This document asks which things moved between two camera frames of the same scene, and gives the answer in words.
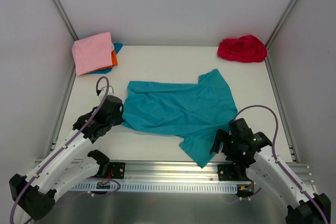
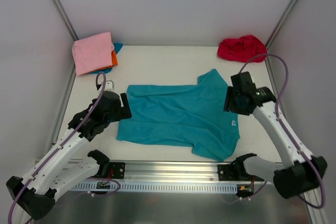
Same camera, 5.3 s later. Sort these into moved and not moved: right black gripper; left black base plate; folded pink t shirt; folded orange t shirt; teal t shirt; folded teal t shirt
Moved: teal t shirt; right black gripper
Not moved: left black base plate; folded orange t shirt; folded pink t shirt; folded teal t shirt
